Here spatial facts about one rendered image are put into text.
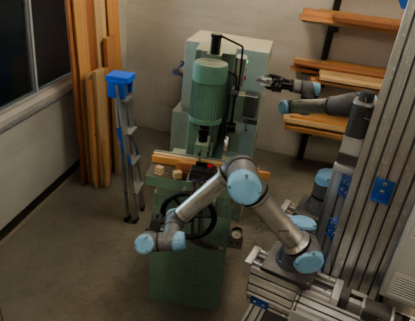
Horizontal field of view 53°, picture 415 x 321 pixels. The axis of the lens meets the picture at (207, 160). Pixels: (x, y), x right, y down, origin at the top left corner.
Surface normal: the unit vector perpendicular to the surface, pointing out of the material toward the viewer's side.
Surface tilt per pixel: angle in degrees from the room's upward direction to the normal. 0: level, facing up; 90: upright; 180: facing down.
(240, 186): 85
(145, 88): 90
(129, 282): 0
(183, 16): 90
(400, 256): 90
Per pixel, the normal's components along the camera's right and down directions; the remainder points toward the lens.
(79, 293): 0.11, -0.88
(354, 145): -0.45, 0.37
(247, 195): -0.10, 0.37
